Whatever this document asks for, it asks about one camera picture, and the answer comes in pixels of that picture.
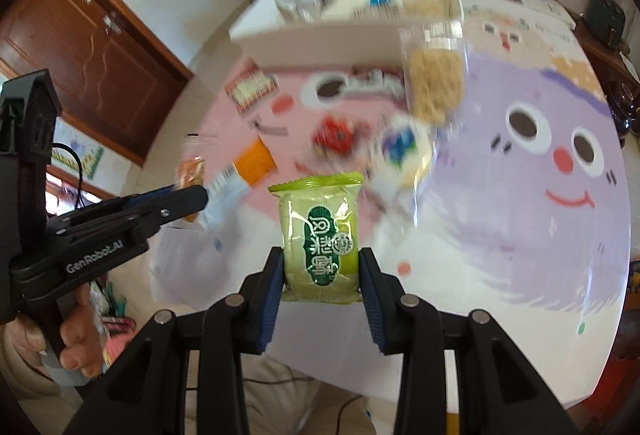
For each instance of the brown and white snack packet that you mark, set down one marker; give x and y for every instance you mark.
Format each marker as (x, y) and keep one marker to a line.
(375, 84)

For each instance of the brown wooden door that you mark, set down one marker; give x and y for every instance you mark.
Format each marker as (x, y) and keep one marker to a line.
(85, 50)

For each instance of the round cake with blue label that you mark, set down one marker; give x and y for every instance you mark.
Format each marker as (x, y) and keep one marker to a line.
(402, 150)

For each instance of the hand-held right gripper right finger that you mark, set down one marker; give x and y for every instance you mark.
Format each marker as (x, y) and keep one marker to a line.
(372, 300)

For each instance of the clear bag of yellow crisps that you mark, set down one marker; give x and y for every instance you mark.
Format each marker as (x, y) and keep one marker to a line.
(425, 5)

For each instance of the colourful wall poster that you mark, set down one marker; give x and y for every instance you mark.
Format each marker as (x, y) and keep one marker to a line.
(90, 160)

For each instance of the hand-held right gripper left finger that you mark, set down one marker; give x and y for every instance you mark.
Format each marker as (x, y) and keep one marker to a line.
(272, 300)

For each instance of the dark green air fryer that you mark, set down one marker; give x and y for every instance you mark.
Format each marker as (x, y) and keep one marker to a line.
(605, 17)

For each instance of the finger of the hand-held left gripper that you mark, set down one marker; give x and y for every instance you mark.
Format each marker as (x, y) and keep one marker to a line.
(152, 196)
(175, 205)

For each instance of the green pastry packet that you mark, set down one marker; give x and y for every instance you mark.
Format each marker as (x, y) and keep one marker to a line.
(320, 240)

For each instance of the person's beige trousers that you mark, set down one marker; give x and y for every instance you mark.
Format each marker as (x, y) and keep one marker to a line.
(300, 395)

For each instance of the yellow-green packet with red border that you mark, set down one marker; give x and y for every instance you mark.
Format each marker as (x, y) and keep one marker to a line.
(251, 89)

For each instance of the person's left hand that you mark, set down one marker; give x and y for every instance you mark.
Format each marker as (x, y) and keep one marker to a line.
(82, 340)

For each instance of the cartoon monster printed tablecloth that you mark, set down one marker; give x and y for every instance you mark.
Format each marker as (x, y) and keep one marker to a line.
(500, 215)

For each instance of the white plastic storage bin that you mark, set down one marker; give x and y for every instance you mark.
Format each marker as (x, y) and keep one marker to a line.
(325, 40)

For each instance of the small orange snack packet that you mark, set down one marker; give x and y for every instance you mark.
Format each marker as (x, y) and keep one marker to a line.
(191, 172)

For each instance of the clear bag of puffed snacks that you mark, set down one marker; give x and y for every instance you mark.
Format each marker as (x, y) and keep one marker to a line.
(435, 82)

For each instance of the red candy packet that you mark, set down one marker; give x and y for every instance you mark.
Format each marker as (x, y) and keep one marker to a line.
(334, 137)

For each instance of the dark stacked cooking pot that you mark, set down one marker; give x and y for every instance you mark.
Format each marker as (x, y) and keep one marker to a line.
(622, 105)

